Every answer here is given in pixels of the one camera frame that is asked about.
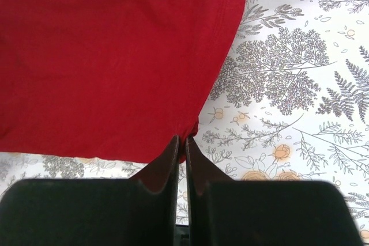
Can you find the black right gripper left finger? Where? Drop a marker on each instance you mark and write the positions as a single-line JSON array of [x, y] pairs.
[[140, 210]]

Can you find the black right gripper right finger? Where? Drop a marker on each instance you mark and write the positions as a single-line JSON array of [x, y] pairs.
[[223, 211]]

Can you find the dark red t shirt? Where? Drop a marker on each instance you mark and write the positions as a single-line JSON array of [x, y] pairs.
[[115, 79]]

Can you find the floral patterned table mat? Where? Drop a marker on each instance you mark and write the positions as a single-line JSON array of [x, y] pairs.
[[269, 72]]

